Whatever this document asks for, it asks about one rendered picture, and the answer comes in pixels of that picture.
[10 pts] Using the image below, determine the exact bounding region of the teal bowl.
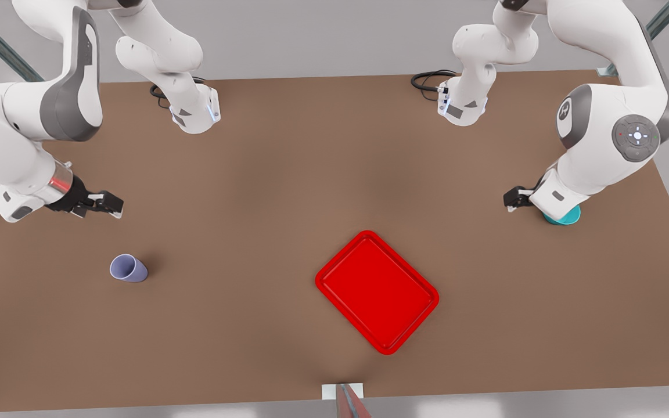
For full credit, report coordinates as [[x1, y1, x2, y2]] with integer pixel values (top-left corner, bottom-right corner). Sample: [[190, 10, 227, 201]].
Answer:
[[542, 206, 582, 227]]

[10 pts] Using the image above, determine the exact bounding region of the lavender cup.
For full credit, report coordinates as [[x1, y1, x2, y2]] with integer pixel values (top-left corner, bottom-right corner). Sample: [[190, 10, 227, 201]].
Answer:
[[109, 254, 149, 284]]

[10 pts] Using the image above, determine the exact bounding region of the red tray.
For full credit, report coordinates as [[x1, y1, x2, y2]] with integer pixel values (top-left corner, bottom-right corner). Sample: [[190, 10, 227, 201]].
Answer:
[[315, 230, 440, 356]]

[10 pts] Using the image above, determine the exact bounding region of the black cable loop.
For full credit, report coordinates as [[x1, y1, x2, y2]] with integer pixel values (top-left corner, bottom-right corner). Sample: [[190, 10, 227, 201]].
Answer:
[[411, 69, 459, 103], [149, 75, 208, 111]]

